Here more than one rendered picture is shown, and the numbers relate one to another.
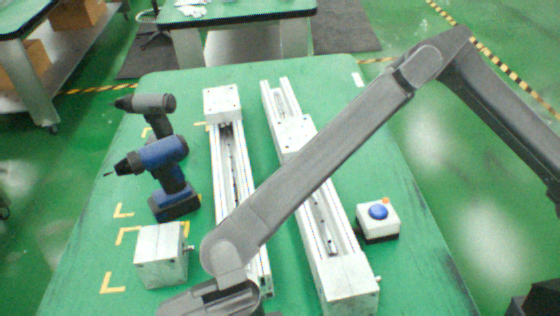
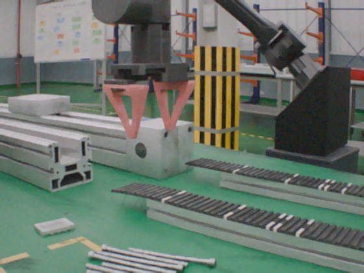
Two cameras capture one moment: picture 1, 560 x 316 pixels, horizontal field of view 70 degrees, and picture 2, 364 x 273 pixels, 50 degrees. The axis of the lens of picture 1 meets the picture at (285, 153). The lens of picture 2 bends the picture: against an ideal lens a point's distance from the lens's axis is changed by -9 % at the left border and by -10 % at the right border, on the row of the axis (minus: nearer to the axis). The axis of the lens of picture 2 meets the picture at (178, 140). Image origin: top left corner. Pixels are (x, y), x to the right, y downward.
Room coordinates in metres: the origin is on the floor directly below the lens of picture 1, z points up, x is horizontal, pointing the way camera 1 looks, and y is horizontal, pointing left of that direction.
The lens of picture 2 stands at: (-0.18, 0.46, 1.01)
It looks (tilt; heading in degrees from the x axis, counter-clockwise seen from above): 11 degrees down; 316
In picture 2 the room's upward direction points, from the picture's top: straight up
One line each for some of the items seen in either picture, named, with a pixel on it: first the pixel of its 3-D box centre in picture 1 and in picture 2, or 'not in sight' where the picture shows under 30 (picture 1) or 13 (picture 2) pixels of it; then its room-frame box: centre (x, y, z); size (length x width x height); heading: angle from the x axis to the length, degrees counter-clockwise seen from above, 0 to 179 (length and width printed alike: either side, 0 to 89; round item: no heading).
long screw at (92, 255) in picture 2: not in sight; (130, 264); (0.16, 0.21, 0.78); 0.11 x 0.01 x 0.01; 26
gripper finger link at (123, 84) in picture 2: not in sight; (138, 102); (0.28, 0.10, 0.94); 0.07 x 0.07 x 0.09; 7
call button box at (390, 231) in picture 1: (373, 222); not in sight; (0.63, -0.19, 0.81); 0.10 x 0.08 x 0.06; 98
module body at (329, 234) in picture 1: (297, 155); (38, 126); (0.89, -0.04, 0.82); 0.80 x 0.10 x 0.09; 8
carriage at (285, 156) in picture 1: (297, 142); (38, 108); (0.89, -0.04, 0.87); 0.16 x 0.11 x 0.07; 8
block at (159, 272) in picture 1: (168, 253); not in sight; (0.58, 0.28, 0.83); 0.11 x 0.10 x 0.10; 95
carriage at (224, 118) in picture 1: (222, 107); not in sight; (1.12, 0.19, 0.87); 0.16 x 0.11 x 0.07; 8
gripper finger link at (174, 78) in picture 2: not in sight; (162, 99); (0.29, 0.05, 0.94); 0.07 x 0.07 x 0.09; 7
